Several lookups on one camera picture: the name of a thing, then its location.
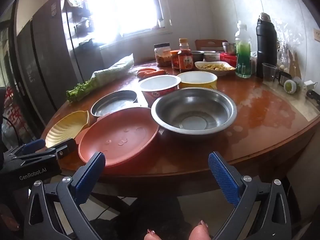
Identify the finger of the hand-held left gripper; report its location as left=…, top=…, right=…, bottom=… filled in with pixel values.
left=14, top=138, right=77, bottom=161
left=21, top=139, right=47, bottom=155

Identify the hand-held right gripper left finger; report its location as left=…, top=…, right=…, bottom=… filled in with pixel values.
left=24, top=151, right=106, bottom=240

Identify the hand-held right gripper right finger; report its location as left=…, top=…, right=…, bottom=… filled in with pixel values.
left=208, top=151, right=292, bottom=240

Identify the yellow leaf-shaped plate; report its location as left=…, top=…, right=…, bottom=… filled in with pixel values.
left=45, top=110, right=90, bottom=148

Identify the terracotta plastic plate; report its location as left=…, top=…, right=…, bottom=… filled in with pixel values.
left=74, top=107, right=160, bottom=168

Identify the round steel plate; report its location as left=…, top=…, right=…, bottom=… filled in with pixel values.
left=90, top=90, right=139, bottom=117

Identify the large steel bowl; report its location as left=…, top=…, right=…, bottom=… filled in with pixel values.
left=151, top=87, right=237, bottom=140

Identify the yellow bowl with handle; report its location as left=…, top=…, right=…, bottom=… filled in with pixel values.
left=176, top=71, right=218, bottom=90

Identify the red white paper noodle bowl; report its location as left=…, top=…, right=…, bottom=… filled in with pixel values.
left=139, top=75, right=181, bottom=108

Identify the person's right hand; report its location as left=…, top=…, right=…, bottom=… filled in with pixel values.
left=146, top=220, right=212, bottom=240

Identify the red paper decoration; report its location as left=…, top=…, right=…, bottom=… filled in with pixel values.
left=4, top=86, right=28, bottom=135

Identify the celery in plastic bag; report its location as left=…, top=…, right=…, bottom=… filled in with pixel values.
left=66, top=53, right=135, bottom=103

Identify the grey refrigerator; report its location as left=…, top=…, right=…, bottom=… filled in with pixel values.
left=14, top=0, right=104, bottom=130

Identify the white dish with food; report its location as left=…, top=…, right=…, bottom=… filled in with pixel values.
left=194, top=61, right=236, bottom=77

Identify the clear plastic cup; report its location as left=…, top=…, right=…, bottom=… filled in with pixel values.
left=262, top=63, right=278, bottom=82

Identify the red tissue box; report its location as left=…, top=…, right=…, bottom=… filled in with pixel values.
left=219, top=52, right=237, bottom=67

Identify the green drink bottle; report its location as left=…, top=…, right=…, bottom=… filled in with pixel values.
left=235, top=24, right=252, bottom=78

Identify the sauce bottle with orange cap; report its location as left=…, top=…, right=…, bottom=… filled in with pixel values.
left=178, top=38, right=193, bottom=71

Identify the small steel bowl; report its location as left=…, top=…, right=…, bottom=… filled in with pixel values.
left=191, top=51, right=205, bottom=62
left=222, top=42, right=237, bottom=55

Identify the red chili sauce jar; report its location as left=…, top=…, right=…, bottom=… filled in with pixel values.
left=170, top=50, right=182, bottom=69

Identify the wooden chair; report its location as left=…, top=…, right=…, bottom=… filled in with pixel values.
left=195, top=39, right=228, bottom=52

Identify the clear jar with black lid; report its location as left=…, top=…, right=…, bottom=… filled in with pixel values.
left=153, top=43, right=172, bottom=67

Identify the black thermos flask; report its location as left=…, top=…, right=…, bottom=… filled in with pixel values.
left=255, top=12, right=277, bottom=79

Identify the window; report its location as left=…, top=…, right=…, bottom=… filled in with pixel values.
left=85, top=0, right=173, bottom=38

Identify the wire storage rack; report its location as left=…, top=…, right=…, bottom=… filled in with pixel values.
left=64, top=0, right=94, bottom=46

